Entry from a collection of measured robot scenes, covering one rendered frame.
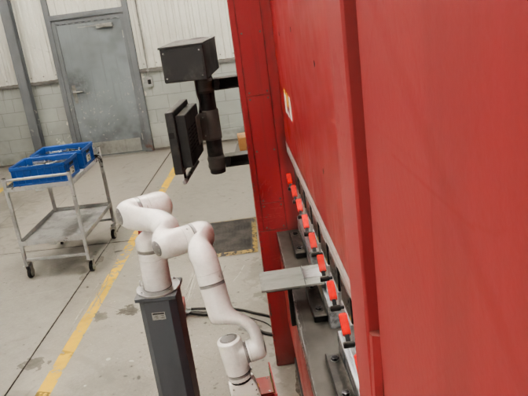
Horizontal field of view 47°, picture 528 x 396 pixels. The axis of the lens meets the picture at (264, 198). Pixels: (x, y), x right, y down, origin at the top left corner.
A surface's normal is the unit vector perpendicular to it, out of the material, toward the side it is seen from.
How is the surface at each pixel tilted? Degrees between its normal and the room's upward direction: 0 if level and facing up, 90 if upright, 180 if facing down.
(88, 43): 90
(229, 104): 90
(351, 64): 90
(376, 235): 90
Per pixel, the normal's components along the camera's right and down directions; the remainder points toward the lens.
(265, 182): 0.07, 0.31
